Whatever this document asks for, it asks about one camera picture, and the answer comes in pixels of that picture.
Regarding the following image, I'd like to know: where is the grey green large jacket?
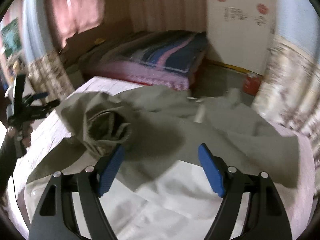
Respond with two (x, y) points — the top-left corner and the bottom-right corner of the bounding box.
(27, 86), (299, 189)

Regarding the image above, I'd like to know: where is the person's left hand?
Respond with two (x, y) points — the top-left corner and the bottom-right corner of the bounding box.
(7, 120), (34, 148)

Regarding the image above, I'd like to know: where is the left floral curtain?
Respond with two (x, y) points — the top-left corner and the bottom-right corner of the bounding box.
(22, 0), (74, 103)

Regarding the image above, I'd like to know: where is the pink window curtain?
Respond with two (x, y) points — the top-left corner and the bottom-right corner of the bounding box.
(50, 0), (105, 48)

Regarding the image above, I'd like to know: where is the floral beige blue curtain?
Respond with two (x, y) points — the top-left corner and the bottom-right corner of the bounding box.
(251, 0), (320, 145)

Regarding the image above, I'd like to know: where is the red container on floor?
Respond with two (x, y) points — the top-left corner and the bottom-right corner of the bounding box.
(243, 72), (262, 96)

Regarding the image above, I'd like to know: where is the pink far bed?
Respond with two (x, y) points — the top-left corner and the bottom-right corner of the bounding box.
(77, 31), (208, 90)

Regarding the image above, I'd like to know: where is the blue pink striped quilt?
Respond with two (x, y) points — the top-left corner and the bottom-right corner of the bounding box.
(116, 30), (208, 76)

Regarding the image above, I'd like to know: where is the white wardrobe with stickers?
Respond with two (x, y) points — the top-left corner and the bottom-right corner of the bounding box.
(207, 0), (277, 75)

